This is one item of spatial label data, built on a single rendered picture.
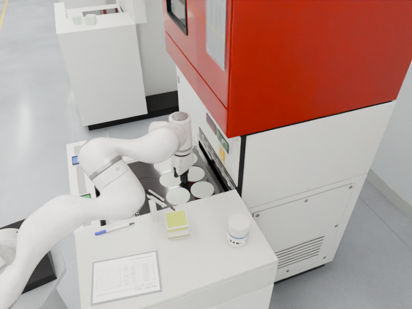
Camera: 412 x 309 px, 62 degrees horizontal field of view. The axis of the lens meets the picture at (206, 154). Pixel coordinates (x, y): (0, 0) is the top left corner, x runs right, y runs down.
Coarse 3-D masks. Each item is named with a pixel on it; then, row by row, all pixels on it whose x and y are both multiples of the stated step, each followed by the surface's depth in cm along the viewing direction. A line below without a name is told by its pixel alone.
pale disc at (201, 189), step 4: (196, 184) 147; (200, 184) 147; (204, 184) 147; (208, 184) 147; (192, 188) 146; (196, 188) 145; (200, 188) 145; (204, 188) 145; (208, 188) 145; (212, 188) 145; (192, 192) 144; (196, 192) 144; (200, 192) 144; (204, 192) 144; (208, 192) 144; (212, 192) 144; (196, 196) 142; (200, 196) 142; (204, 196) 142; (208, 196) 142
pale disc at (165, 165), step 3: (168, 159) 160; (159, 162) 159; (162, 162) 159; (165, 162) 158; (168, 162) 158; (156, 165) 157; (159, 165) 157; (162, 165) 157; (165, 165) 157; (168, 165) 157; (156, 168) 156; (159, 168) 156; (162, 168) 156; (165, 168) 156; (168, 168) 156; (162, 171) 154
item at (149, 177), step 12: (132, 168) 156; (144, 168) 156; (204, 168) 155; (144, 180) 150; (156, 180) 150; (204, 180) 149; (156, 192) 144; (216, 192) 144; (144, 204) 139; (156, 204) 139; (168, 204) 139
